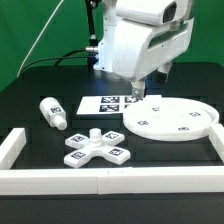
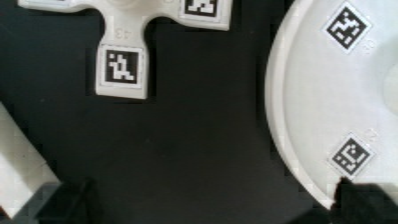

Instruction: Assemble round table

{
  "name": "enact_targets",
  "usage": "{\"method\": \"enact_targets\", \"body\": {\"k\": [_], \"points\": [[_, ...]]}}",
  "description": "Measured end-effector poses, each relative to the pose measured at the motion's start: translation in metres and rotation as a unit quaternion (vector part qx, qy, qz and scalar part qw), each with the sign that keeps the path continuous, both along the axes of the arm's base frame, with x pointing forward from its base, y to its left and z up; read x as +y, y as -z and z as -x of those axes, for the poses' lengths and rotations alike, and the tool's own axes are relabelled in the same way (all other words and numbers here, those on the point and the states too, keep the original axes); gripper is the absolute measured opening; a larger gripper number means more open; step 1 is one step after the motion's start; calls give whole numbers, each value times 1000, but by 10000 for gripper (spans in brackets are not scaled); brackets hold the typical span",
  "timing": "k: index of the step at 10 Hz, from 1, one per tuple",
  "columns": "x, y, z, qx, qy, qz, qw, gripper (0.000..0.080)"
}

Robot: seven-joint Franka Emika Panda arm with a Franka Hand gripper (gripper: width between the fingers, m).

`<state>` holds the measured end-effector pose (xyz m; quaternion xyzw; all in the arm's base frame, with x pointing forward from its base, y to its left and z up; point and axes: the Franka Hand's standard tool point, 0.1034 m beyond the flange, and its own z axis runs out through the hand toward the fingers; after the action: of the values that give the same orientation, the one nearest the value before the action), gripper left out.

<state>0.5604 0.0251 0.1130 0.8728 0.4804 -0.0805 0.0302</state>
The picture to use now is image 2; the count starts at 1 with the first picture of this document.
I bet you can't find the white cross table base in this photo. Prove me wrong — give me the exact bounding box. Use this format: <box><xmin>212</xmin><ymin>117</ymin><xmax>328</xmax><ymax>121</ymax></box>
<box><xmin>18</xmin><ymin>0</ymin><xmax>233</xmax><ymax>99</ymax></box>

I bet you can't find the white round table top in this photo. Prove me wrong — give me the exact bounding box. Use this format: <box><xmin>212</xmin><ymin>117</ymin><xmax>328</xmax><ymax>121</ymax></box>
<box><xmin>265</xmin><ymin>0</ymin><xmax>398</xmax><ymax>207</ymax></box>

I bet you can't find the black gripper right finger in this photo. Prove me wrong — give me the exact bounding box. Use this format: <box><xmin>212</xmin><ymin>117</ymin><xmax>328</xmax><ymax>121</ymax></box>
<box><xmin>329</xmin><ymin>178</ymin><xmax>398</xmax><ymax>224</ymax></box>

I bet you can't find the white front fence bar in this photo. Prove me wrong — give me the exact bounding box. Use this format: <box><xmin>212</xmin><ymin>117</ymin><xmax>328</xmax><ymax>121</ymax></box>
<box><xmin>0</xmin><ymin>103</ymin><xmax>61</xmax><ymax>218</ymax></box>

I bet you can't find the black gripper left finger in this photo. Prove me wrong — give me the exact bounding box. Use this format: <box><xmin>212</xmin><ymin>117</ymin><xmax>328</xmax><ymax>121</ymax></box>
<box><xmin>9</xmin><ymin>179</ymin><xmax>97</xmax><ymax>224</ymax></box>

